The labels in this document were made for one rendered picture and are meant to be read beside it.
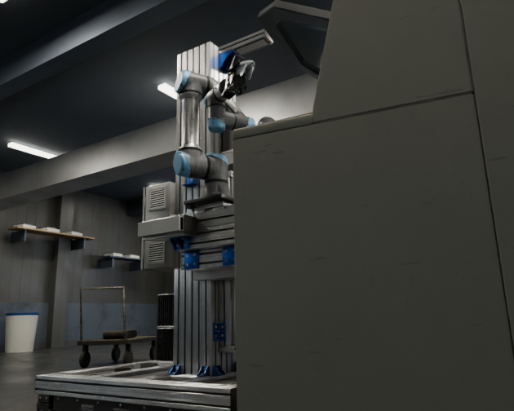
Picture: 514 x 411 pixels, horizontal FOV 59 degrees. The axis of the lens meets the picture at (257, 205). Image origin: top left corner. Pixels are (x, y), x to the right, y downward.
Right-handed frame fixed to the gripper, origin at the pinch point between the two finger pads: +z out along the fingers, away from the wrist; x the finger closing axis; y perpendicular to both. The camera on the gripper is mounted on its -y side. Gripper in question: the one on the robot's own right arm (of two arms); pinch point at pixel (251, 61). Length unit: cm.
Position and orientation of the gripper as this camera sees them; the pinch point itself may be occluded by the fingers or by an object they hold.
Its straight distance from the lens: 186.1
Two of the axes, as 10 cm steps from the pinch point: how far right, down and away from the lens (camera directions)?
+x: -8.4, -2.3, -4.8
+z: 5.3, -2.1, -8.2
